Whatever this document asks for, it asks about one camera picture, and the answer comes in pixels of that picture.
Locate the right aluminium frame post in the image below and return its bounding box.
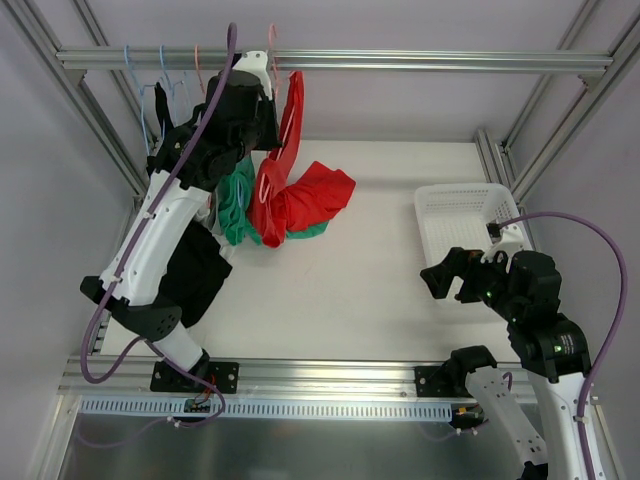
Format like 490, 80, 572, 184
473, 1, 639, 206

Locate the aluminium frame post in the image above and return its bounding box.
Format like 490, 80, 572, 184
473, 1, 639, 206
1, 1, 148, 196

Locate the white plastic basket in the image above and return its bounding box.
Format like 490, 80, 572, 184
413, 182, 526, 321

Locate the black tank top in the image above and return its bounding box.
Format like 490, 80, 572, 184
146, 83, 238, 328

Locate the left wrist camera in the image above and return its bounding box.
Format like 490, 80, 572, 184
232, 50, 274, 100

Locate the black mounting plate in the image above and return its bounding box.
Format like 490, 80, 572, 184
149, 360, 240, 394
413, 365, 471, 398

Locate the left aluminium frame post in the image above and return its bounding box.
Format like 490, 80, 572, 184
1, 1, 148, 196

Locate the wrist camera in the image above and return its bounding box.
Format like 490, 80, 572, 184
232, 50, 274, 100
481, 222, 525, 263

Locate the blue hanger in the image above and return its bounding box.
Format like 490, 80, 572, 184
235, 176, 252, 210
123, 45, 166, 156
159, 44, 192, 124

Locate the white slotted cable duct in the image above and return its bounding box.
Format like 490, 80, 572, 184
79, 396, 453, 423

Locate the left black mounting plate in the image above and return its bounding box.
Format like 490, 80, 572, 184
149, 360, 240, 394

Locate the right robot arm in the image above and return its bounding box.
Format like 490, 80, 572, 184
416, 247, 606, 479

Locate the aluminium hanging rail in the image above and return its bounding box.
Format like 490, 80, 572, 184
58, 46, 613, 76

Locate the blue hanger under white top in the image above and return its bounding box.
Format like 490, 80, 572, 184
159, 44, 192, 124

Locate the red tank top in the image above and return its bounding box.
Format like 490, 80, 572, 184
247, 71, 356, 248

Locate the green tank top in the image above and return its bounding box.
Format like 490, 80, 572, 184
216, 155, 328, 245

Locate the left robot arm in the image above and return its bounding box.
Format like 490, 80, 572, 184
80, 67, 277, 391

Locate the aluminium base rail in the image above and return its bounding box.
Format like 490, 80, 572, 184
58, 356, 440, 401

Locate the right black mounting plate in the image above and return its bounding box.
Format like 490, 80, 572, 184
413, 365, 471, 398

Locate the pink hanger under grey top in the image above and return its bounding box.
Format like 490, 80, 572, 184
194, 44, 206, 98

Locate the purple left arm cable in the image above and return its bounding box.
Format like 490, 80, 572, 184
80, 22, 240, 385

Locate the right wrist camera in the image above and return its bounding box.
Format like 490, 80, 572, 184
481, 222, 525, 263

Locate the grey tank top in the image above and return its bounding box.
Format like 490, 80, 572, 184
204, 192, 221, 235

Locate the pink plastic hanger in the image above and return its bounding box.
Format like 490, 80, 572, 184
266, 23, 296, 146

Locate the blue hanger under black top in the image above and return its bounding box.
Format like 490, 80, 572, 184
123, 45, 166, 156

